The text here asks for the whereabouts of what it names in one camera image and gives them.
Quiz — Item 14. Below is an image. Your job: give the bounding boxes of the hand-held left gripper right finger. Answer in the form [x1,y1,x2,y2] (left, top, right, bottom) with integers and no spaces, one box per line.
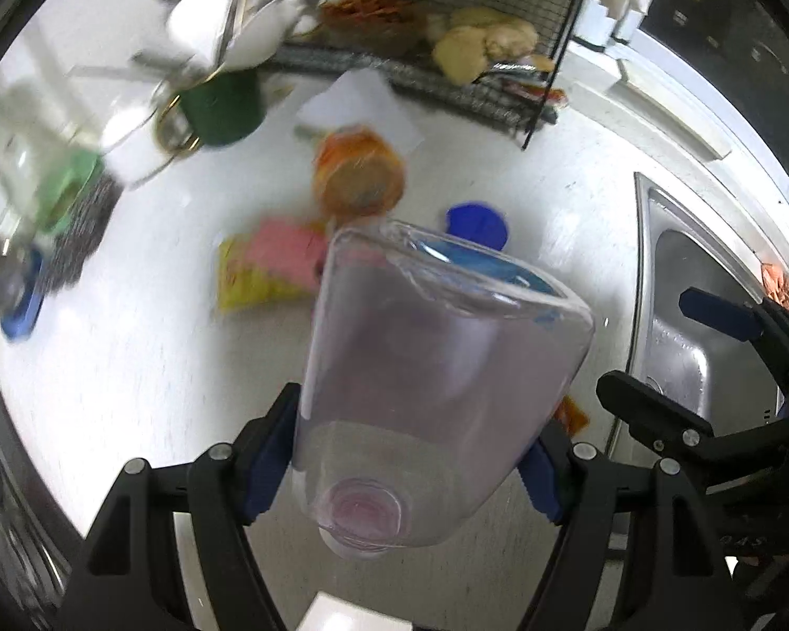
[516,417,737,631]

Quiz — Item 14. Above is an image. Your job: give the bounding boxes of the light blue round dish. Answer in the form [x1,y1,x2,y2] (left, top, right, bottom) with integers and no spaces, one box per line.
[411,237,563,307]

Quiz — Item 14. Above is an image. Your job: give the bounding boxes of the white bowl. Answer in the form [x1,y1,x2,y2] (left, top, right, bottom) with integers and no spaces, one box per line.
[167,0,229,57]

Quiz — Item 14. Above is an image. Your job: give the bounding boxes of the dark window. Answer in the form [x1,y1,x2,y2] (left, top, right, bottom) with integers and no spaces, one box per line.
[638,0,789,175]

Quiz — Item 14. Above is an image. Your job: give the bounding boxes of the orange food bag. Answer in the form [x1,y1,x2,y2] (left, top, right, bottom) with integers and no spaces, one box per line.
[319,0,430,57]

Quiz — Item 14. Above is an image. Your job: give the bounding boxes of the orange plastic cup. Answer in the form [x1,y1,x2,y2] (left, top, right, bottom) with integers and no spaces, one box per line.
[312,126,407,218]

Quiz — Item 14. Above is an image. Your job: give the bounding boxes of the clear glass jar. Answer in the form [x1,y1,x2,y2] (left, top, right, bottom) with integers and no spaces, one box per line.
[0,79,73,231]

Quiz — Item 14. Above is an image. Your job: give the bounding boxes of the white paper sheet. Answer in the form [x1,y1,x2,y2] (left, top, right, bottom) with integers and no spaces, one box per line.
[295,69,427,154]

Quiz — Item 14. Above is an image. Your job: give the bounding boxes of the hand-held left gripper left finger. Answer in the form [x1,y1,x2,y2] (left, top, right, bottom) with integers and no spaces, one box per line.
[56,382,304,631]

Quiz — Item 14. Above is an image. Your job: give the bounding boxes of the green cup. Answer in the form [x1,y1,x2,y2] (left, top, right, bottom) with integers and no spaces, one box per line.
[179,69,265,147]

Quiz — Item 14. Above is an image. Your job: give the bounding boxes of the stainless steel sink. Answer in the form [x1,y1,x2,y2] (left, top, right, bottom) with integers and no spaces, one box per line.
[628,172,789,467]

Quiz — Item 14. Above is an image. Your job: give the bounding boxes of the dark blue round lid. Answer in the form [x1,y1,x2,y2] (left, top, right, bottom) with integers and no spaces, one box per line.
[446,200,509,252]

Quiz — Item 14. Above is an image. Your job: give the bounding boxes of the green sponge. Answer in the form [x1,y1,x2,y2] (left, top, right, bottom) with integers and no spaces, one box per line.
[36,150,105,236]

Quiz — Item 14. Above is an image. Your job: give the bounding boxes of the black wire rack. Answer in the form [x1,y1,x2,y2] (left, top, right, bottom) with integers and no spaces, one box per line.
[237,0,596,149]

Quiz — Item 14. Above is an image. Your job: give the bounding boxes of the ginger root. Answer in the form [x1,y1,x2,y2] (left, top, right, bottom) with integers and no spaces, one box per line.
[432,6,541,85]

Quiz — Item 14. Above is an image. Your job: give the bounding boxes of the small orange wrapper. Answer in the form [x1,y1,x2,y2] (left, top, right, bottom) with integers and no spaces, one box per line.
[553,396,591,436]

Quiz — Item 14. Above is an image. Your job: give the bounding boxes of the yellow pink snack packet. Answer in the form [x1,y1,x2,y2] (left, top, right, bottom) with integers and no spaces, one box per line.
[216,216,331,314]

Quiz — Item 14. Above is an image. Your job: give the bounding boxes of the copper scrubber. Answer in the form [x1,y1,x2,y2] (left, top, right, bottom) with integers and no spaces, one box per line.
[761,261,789,311]

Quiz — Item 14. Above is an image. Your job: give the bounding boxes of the colourful packets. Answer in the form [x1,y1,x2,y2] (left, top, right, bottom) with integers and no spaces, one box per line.
[493,59,570,109]

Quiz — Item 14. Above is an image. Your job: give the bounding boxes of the clear plastic cup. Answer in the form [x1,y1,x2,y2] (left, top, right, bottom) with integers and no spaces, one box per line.
[290,218,596,559]

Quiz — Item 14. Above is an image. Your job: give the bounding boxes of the white card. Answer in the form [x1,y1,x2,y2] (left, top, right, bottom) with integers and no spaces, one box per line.
[299,593,412,631]

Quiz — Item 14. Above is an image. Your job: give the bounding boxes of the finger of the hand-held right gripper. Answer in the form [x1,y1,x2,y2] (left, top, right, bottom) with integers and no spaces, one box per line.
[595,371,789,494]
[679,287,789,409]

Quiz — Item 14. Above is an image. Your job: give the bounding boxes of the dark scouring pad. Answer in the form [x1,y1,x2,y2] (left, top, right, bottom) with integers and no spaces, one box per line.
[49,171,125,290]

